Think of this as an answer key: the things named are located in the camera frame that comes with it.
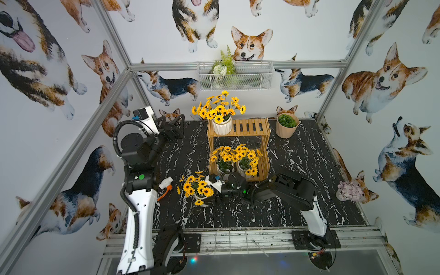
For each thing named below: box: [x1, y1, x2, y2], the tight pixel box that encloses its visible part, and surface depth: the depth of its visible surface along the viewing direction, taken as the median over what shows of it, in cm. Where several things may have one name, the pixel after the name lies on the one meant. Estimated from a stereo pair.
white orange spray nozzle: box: [156, 175, 174, 202], surface depth 91 cm
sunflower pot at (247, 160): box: [233, 143, 263, 178], surface depth 83 cm
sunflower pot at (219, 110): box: [191, 90, 247, 135], surface depth 72 cm
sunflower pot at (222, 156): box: [210, 146, 235, 174], surface depth 86 cm
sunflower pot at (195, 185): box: [176, 170, 215, 206], surface depth 75 cm
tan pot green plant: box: [275, 112, 300, 139], surface depth 108 cm
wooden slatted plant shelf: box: [207, 118, 271, 182], surface depth 83 cm
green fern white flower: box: [211, 45, 237, 77], surface depth 84 cm
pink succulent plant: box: [335, 180, 365, 202], surface depth 81 cm
